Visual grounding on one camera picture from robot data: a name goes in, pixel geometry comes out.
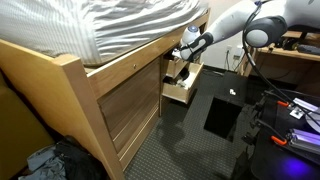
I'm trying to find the black box with white sticker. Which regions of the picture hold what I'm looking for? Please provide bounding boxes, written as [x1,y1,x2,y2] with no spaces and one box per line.
[211,69,250,109]

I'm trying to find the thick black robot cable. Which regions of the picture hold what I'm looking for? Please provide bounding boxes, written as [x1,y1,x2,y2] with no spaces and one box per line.
[241,1,320,129]

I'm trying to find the light wooden bed frame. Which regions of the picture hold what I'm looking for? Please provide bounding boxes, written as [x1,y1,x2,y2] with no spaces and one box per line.
[0,8,212,180]

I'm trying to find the aluminium profile rail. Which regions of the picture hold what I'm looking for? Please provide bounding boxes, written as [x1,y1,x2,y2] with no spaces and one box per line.
[292,97,320,116]
[287,127,320,156]

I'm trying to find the brown wooden furniture panel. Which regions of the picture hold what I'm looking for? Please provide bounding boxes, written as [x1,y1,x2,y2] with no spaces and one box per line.
[0,70,56,180]

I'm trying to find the wooden desk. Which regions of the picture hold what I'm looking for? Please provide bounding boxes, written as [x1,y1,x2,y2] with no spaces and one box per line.
[242,29,320,98]

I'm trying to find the clothes inside drawer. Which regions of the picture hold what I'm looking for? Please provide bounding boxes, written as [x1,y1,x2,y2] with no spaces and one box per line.
[164,68,194,89]

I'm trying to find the light wooden drawer with clothes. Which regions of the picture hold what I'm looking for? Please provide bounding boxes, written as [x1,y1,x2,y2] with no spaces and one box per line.
[161,62,205,105]

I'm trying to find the white wall adapter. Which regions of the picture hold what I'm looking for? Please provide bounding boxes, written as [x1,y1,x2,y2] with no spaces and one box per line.
[232,44,245,58]

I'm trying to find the black robot table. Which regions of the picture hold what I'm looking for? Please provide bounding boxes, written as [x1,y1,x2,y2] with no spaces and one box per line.
[249,89,320,180]

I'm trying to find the orange clamp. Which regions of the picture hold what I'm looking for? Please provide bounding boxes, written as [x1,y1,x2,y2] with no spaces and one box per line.
[270,134,288,147]
[276,99,290,109]

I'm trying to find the small light wooden drawer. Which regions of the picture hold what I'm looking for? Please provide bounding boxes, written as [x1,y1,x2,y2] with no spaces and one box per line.
[165,55,190,80]

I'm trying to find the black cloth pile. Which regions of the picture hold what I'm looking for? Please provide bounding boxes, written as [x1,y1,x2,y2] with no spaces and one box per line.
[53,134,105,180]

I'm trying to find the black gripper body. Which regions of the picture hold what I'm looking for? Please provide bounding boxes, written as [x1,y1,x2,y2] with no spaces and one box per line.
[179,31,215,63]

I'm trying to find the black devices on desk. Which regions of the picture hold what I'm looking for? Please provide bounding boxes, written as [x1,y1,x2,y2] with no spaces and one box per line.
[275,32,320,57]

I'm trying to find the grey blue cloth pile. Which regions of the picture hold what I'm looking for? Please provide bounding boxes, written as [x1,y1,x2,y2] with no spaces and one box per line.
[18,144,68,180]

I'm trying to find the mattress with striped grey sheet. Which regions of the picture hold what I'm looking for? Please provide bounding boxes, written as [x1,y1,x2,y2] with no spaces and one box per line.
[0,0,210,66]

